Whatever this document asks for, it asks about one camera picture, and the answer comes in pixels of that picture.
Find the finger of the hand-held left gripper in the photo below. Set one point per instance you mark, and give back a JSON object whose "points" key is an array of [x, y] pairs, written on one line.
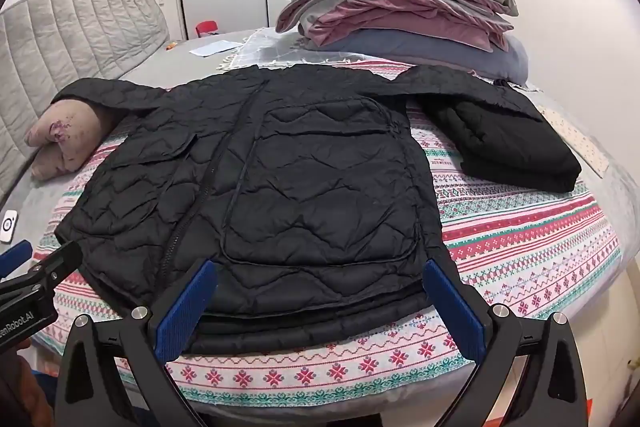
{"points": [[57, 263], [14, 257]]}

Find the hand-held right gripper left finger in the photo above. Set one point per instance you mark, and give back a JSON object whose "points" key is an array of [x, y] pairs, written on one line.
{"points": [[184, 309]]}

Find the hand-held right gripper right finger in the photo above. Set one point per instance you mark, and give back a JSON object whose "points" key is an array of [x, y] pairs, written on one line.
{"points": [[454, 313]]}

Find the black quilted jacket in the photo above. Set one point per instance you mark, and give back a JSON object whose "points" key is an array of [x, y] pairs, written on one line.
{"points": [[300, 187]]}

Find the white small device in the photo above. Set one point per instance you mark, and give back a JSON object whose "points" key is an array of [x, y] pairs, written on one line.
{"points": [[7, 227]]}

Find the red green patterned blanket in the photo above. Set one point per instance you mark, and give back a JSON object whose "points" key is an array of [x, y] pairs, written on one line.
{"points": [[510, 247]]}

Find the pink stained pillow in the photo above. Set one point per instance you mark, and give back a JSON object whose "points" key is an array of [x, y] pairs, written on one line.
{"points": [[70, 134]]}

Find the black folded garment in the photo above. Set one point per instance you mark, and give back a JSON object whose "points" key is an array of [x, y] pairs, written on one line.
{"points": [[515, 147]]}

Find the cream dotted cloth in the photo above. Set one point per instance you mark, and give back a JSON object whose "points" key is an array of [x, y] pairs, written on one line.
{"points": [[580, 142]]}

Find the bed with grey sheet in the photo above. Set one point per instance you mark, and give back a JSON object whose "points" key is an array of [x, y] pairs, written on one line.
{"points": [[150, 69]]}

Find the grey quilted headboard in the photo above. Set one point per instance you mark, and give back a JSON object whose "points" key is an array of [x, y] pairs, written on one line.
{"points": [[75, 32]]}

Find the white paper sheet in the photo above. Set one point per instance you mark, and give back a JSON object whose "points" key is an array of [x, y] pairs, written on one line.
{"points": [[214, 47]]}

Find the blue pillow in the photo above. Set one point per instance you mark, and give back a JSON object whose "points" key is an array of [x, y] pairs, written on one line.
{"points": [[425, 49]]}

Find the red small object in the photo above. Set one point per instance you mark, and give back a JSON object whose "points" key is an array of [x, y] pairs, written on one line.
{"points": [[207, 28]]}

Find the white fringed lace cloth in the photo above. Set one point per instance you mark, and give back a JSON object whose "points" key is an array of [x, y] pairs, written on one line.
{"points": [[280, 48]]}

